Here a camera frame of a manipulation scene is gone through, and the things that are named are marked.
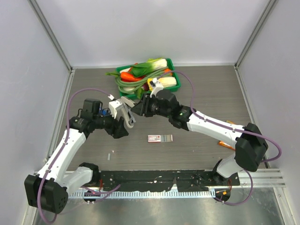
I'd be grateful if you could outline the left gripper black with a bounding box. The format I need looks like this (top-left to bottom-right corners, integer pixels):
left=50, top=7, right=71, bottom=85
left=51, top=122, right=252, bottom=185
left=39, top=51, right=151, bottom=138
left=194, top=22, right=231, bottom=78
left=93, top=108, right=128, bottom=138

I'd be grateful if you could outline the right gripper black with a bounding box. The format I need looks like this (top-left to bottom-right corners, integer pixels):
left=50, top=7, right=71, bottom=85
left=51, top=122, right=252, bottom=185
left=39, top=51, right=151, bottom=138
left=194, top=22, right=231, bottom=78
left=131, top=92, right=171, bottom=118

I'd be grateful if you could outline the beige stapler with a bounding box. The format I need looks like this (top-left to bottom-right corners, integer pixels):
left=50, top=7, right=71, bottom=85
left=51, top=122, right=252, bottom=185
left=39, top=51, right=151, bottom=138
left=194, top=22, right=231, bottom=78
left=120, top=96, right=136, bottom=128

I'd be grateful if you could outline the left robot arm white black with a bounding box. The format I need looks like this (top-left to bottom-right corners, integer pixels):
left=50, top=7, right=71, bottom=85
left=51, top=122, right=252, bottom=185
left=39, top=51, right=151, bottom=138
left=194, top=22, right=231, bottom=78
left=24, top=98, right=133, bottom=214

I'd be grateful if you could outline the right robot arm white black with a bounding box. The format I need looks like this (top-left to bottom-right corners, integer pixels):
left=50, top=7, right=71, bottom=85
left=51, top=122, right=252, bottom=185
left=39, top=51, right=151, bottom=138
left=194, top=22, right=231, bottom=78
left=131, top=90, right=268, bottom=185

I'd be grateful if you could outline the purple onion toy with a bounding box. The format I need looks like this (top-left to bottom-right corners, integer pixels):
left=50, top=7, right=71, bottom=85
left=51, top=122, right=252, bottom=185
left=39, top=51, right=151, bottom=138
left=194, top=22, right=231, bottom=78
left=142, top=83, right=149, bottom=91

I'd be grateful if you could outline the white radish toy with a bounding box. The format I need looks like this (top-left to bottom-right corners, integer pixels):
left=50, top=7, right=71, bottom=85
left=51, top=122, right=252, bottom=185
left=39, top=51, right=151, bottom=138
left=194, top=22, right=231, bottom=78
left=118, top=86, right=136, bottom=95

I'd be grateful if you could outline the green long beans toy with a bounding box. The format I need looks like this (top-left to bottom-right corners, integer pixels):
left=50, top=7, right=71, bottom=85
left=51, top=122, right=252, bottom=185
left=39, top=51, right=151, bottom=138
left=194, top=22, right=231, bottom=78
left=114, top=67, right=173, bottom=91

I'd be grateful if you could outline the green plastic tray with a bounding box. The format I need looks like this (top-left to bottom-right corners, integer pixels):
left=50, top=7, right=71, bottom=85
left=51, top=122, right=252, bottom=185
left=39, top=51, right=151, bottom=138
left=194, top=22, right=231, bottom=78
left=107, top=58, right=181, bottom=99

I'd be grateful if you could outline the orange carrot toy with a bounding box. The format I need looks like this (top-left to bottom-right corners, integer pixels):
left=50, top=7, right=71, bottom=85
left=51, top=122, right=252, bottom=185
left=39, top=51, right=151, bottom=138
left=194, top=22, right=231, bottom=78
left=163, top=68, right=173, bottom=76
left=120, top=72, right=143, bottom=82

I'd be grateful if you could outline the yellow napa cabbage toy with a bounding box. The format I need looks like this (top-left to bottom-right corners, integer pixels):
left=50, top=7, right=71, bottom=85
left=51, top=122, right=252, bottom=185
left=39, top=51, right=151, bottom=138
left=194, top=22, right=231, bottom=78
left=147, top=76, right=177, bottom=91

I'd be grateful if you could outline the white green napa cabbage toy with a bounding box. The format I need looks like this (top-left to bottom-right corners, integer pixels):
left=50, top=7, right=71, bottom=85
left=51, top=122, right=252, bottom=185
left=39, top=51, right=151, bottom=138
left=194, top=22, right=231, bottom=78
left=136, top=58, right=167, bottom=73

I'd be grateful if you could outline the orange carrot toy right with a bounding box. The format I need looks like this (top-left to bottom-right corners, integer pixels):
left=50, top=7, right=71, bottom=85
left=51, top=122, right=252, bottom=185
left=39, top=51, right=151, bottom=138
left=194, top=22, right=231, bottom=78
left=163, top=68, right=173, bottom=76

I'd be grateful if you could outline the staple box red white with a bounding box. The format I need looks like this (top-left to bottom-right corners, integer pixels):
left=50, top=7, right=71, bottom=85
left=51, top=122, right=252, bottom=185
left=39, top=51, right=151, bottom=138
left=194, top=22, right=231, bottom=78
left=148, top=135, right=173, bottom=143

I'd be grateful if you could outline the Fox's candy bag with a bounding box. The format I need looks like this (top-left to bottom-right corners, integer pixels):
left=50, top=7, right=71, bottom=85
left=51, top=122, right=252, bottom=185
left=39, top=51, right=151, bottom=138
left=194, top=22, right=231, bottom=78
left=217, top=120, right=236, bottom=150

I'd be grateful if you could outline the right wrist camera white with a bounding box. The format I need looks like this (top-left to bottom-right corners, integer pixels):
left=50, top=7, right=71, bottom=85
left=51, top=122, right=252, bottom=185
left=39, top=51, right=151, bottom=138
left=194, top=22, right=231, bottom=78
left=149, top=78, right=164, bottom=98

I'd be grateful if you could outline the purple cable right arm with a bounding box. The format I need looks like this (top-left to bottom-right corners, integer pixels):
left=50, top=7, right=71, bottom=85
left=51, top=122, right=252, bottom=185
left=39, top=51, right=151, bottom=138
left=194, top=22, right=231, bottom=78
left=154, top=70, right=283, bottom=206

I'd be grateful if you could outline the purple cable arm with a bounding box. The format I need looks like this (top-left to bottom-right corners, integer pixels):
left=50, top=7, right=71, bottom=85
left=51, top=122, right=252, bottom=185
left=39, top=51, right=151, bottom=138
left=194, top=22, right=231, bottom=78
left=154, top=70, right=283, bottom=206
left=37, top=88, right=121, bottom=223

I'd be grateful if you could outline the white cable duct rail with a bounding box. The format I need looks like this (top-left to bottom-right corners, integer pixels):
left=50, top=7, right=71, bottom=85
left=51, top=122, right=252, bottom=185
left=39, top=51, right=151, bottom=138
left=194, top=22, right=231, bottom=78
left=69, top=189, right=215, bottom=200

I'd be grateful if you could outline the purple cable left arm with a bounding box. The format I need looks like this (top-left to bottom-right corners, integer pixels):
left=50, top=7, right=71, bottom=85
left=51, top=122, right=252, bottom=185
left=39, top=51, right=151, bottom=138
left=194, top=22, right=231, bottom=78
left=37, top=88, right=121, bottom=223

